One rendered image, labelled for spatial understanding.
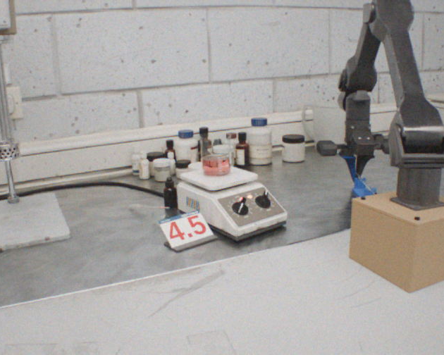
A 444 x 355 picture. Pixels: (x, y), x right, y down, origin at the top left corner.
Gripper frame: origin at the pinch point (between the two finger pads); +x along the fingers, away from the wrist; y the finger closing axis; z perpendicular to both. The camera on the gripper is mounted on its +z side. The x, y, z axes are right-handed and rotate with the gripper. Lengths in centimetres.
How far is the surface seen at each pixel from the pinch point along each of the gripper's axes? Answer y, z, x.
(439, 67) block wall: 56, -78, -18
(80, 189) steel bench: -69, -6, 4
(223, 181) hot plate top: -31.9, 20.5, -4.3
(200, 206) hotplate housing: -36.6, 21.5, 0.4
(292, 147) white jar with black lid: -11.7, -25.1, 0.3
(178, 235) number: -40, 30, 3
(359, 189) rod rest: -0.6, 5.2, 3.7
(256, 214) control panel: -26.1, 25.8, 0.8
